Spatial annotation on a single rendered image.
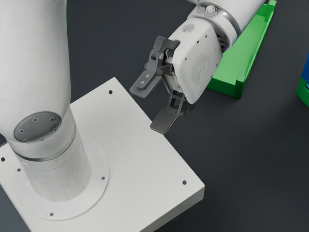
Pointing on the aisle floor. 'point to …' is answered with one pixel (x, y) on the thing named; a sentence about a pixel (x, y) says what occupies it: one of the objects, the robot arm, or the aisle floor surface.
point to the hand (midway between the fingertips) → (151, 109)
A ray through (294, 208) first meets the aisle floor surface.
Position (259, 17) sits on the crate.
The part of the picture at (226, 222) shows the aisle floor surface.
